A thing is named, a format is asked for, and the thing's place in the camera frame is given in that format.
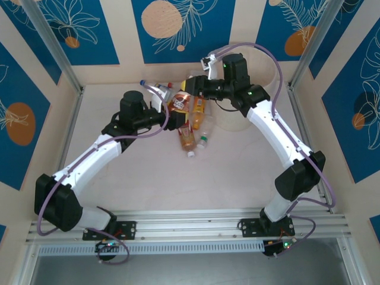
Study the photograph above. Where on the brown coffee bottle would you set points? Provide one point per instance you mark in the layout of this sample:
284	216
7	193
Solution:
179	101

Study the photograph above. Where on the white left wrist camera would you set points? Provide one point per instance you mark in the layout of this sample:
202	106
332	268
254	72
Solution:
157	99

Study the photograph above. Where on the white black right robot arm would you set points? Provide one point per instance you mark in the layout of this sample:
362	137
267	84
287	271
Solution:
276	133

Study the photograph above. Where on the aluminium frame post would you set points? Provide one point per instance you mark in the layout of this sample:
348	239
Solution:
54	44
314	44

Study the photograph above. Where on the square clear bottle green label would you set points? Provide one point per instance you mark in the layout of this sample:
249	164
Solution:
207	127

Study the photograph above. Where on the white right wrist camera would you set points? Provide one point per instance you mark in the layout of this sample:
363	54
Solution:
212	69

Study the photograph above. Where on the grey metal front panel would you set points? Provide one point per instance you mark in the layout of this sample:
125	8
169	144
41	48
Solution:
190	271

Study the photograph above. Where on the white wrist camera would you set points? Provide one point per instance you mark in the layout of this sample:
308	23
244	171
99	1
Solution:
212	69
157	99

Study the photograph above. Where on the orange juice bottle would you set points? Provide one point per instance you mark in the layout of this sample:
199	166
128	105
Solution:
198	117

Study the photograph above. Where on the aluminium table side rail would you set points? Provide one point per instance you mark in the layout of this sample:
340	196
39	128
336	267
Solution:
71	127
295	99

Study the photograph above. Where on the clear bottle red cap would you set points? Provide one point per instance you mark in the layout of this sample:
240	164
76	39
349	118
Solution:
170	85

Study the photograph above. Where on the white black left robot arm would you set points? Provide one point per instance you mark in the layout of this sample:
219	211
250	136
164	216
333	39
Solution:
89	160

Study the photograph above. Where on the beige plastic bin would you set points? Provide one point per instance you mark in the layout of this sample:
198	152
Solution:
234	123

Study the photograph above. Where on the amber bottle white cap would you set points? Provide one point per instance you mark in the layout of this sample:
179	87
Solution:
187	139

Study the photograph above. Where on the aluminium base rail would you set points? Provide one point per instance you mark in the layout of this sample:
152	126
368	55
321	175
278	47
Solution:
190	222

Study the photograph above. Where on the small circuit board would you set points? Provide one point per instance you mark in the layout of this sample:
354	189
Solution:
279	246
107	245

